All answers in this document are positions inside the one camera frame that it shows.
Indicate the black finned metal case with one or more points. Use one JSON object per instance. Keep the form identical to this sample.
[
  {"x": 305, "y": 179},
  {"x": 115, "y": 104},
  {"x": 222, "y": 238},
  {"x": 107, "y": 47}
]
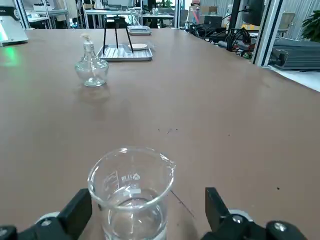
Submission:
[{"x": 297, "y": 57}]

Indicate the black metal tripod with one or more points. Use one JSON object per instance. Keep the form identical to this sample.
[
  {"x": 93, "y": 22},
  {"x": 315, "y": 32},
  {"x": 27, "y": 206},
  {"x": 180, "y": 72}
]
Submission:
[{"x": 130, "y": 40}]

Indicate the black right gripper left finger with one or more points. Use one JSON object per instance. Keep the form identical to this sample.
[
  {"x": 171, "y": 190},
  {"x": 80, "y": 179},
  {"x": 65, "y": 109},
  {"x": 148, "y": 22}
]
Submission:
[{"x": 75, "y": 212}]

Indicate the aluminium frame post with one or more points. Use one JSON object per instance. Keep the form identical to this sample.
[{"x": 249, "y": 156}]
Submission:
[{"x": 265, "y": 37}]

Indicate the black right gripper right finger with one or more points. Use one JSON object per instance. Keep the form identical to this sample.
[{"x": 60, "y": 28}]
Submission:
[{"x": 217, "y": 212}]

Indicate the ribbed metal tray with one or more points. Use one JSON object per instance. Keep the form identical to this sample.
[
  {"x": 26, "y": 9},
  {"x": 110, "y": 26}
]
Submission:
[{"x": 120, "y": 56}]

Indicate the green potted plant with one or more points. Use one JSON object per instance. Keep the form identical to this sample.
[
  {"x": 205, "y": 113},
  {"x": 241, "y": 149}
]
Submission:
[{"x": 312, "y": 27}]

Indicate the black monitor stand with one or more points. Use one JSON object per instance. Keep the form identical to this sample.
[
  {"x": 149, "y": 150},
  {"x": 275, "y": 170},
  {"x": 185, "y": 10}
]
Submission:
[{"x": 233, "y": 20}]

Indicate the small glass beaker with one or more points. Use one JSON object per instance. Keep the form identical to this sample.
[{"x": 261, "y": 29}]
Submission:
[{"x": 130, "y": 220}]

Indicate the silver digital scale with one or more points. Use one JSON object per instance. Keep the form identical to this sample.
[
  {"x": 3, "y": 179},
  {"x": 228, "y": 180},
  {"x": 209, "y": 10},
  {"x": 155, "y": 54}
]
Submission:
[{"x": 140, "y": 31}]

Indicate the office chair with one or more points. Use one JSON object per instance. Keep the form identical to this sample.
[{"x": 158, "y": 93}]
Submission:
[{"x": 287, "y": 20}]

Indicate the black computer monitor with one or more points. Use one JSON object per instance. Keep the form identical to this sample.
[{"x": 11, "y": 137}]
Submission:
[{"x": 252, "y": 12}]

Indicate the glass alcohol lamp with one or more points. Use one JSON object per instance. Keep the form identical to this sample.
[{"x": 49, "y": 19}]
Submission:
[{"x": 91, "y": 70}]

